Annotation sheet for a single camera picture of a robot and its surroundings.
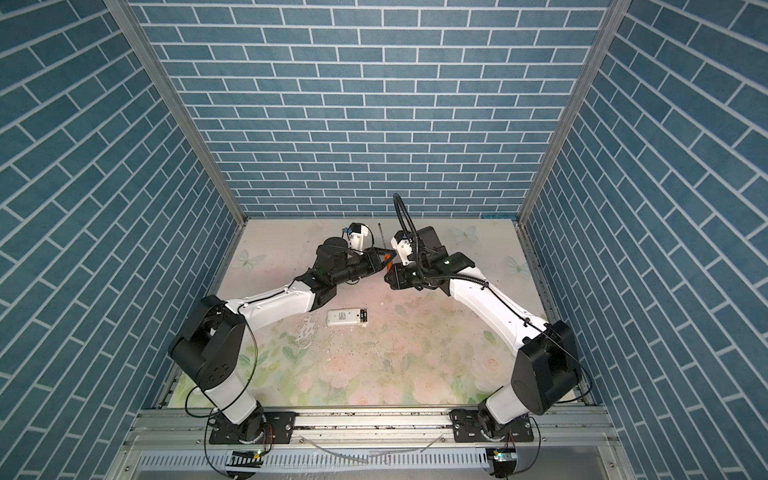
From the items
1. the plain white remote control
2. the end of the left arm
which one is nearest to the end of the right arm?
the end of the left arm

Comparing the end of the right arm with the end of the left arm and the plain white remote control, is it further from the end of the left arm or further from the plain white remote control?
the plain white remote control

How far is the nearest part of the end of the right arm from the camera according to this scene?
0.59 metres
